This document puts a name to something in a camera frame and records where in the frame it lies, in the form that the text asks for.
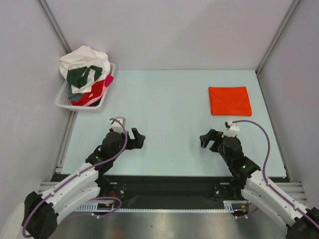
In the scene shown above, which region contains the cream and green t shirt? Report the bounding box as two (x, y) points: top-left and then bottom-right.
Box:
(66, 65), (103, 94)

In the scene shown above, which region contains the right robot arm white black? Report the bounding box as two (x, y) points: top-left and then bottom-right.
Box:
(200, 129), (319, 239)

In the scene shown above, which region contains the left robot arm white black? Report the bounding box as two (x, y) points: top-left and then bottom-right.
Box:
(21, 128), (146, 239)

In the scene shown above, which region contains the folded orange t shirt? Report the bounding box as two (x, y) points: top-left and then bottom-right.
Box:
(208, 87), (252, 117)

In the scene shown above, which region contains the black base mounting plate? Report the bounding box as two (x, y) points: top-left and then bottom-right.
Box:
(100, 175), (244, 210)

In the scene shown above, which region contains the red t shirt in basket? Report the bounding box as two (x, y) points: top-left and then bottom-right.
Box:
(71, 80), (106, 107)

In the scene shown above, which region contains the grey blue garment in basket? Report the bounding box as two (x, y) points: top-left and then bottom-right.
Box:
(68, 85), (84, 102)

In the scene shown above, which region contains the pink garment in basket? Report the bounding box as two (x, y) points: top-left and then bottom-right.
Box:
(104, 74), (114, 88)

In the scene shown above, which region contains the white plastic laundry basket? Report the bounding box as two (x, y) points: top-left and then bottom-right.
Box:
(55, 62), (117, 112)

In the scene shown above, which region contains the white t shirt in basket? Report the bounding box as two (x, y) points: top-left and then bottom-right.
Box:
(59, 46), (111, 80)

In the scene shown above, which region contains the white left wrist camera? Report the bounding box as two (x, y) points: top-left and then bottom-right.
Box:
(108, 117), (126, 133)

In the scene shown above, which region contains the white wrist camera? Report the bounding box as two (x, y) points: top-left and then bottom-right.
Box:
(108, 117), (126, 133)
(222, 120), (240, 137)

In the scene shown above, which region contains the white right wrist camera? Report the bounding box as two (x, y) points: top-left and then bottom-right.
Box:
(222, 120), (240, 137)

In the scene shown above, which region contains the white slotted cable duct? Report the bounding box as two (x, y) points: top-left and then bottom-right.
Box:
(75, 201), (250, 214)

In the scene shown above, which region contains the aluminium frame rail front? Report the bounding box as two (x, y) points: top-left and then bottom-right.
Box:
(38, 182), (308, 205)

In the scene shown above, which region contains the left aluminium corner post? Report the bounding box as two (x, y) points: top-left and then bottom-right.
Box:
(36, 0), (71, 54)

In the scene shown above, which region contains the aluminium corner post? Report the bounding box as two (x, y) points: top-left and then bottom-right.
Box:
(36, 0), (71, 54)
(255, 0), (301, 77)

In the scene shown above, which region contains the right aluminium corner post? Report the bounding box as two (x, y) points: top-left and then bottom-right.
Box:
(255, 0), (301, 77)

